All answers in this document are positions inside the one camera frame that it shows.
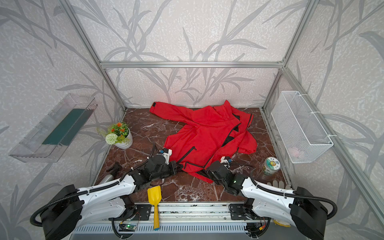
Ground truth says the white wire mesh basket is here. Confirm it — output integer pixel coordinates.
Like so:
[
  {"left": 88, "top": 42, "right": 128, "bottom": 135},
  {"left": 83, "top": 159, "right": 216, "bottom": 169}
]
[{"left": 272, "top": 91, "right": 334, "bottom": 164}]

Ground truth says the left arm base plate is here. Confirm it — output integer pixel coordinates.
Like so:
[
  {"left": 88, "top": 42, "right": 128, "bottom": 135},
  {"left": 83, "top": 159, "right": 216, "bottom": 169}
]
[{"left": 127, "top": 204, "right": 152, "bottom": 222}]

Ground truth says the red jacket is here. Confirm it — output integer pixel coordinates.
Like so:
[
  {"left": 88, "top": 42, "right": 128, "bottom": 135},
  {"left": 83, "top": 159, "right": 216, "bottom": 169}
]
[{"left": 150, "top": 101, "right": 258, "bottom": 184}]

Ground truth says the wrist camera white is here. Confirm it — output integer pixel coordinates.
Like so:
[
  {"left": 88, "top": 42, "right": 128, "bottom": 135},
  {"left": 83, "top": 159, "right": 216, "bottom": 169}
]
[
  {"left": 220, "top": 157, "right": 233, "bottom": 165},
  {"left": 160, "top": 148, "right": 172, "bottom": 165}
]

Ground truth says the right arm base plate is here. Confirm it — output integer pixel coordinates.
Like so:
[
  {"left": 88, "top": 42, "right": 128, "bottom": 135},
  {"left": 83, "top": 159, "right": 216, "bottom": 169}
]
[{"left": 229, "top": 203, "right": 270, "bottom": 221}]

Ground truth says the potted artificial flower plant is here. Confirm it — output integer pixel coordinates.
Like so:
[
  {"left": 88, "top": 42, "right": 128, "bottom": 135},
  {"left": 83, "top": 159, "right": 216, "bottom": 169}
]
[{"left": 97, "top": 122, "right": 133, "bottom": 150}]

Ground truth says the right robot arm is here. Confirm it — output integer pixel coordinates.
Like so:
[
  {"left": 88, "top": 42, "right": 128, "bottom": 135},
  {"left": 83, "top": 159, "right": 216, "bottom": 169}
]
[{"left": 204, "top": 162, "right": 338, "bottom": 240}]

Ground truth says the white work glove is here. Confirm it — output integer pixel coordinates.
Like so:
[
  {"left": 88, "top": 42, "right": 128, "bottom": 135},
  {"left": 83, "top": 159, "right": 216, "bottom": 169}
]
[{"left": 267, "top": 180, "right": 292, "bottom": 228}]

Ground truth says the aluminium frame rail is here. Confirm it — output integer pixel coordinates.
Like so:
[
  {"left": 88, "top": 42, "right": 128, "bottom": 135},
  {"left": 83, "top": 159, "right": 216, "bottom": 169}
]
[{"left": 68, "top": 201, "right": 317, "bottom": 224}]

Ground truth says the silver spray bottle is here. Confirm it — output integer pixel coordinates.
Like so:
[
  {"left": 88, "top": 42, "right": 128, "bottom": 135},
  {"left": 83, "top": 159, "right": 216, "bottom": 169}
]
[{"left": 99, "top": 163, "right": 122, "bottom": 184}]

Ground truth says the green circuit board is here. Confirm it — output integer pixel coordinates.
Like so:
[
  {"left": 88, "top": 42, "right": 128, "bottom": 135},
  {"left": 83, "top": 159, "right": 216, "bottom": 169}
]
[{"left": 119, "top": 223, "right": 137, "bottom": 232}]

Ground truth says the green label tin can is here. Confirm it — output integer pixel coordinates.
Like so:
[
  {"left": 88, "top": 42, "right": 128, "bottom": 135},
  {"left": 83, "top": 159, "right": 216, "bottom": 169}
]
[{"left": 262, "top": 157, "right": 281, "bottom": 176}]

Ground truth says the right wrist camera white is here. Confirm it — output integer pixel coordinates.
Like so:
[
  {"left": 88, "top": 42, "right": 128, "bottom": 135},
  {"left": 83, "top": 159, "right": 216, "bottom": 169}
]
[{"left": 220, "top": 157, "right": 233, "bottom": 165}]

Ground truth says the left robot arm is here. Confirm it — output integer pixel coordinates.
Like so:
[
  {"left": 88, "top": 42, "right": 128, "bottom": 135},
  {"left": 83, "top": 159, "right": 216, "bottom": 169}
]
[{"left": 30, "top": 153, "right": 181, "bottom": 240}]

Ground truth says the yellow plastic scoop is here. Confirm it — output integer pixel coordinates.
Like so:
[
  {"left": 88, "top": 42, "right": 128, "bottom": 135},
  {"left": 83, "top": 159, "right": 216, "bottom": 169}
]
[{"left": 148, "top": 186, "right": 162, "bottom": 231}]

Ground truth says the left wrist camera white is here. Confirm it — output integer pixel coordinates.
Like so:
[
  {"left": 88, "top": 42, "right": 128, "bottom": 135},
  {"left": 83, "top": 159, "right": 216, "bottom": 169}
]
[{"left": 160, "top": 148, "right": 172, "bottom": 165}]

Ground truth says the clear acrylic wall shelf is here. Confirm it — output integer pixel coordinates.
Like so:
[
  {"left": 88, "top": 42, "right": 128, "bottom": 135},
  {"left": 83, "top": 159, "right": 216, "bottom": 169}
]
[{"left": 9, "top": 94, "right": 98, "bottom": 163}]

